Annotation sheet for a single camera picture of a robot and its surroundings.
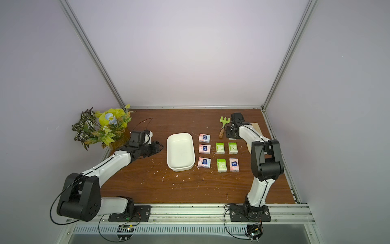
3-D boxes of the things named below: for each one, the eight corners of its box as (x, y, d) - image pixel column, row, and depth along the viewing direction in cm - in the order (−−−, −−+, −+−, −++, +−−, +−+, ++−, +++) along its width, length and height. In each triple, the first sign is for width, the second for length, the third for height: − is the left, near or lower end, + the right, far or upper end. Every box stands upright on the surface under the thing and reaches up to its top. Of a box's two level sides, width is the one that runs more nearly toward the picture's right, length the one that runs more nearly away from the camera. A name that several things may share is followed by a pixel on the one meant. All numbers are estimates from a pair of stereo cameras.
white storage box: (163, 171, 89) (161, 168, 84) (169, 137, 104) (168, 132, 100) (194, 171, 89) (194, 167, 84) (195, 137, 104) (195, 132, 100)
